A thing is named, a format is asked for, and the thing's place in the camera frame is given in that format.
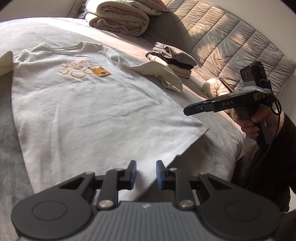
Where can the pink grey pillow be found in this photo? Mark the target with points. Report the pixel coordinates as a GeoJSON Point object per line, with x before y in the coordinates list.
{"type": "Point", "coordinates": [151, 7]}

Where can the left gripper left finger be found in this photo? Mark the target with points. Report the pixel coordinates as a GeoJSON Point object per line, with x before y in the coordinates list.
{"type": "Point", "coordinates": [112, 182]}

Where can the folded beige pink comforter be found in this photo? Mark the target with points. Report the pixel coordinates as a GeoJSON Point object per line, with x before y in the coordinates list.
{"type": "Point", "coordinates": [116, 17]}

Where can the folded beige garment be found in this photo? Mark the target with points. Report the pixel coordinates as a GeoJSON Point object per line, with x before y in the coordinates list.
{"type": "Point", "coordinates": [184, 73]}

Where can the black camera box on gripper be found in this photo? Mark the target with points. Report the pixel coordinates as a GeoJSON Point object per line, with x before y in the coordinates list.
{"type": "Point", "coordinates": [254, 78]}

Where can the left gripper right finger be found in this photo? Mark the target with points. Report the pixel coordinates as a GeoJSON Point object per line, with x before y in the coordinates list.
{"type": "Point", "coordinates": [176, 180]}

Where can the person's right hand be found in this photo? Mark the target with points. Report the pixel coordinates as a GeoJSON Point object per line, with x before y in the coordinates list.
{"type": "Point", "coordinates": [274, 122]}

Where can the folded grey sweater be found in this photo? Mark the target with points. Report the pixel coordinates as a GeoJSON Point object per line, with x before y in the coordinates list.
{"type": "Point", "coordinates": [172, 52]}

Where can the white fluffy plush toy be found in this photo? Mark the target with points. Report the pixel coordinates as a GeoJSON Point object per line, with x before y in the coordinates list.
{"type": "Point", "coordinates": [214, 88]}

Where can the grey quilted headboard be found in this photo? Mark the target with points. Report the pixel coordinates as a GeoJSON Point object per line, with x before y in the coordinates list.
{"type": "Point", "coordinates": [221, 43]}

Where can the white Winnie the Pooh sweatshirt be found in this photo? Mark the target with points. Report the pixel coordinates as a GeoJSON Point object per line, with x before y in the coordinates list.
{"type": "Point", "coordinates": [84, 108]}

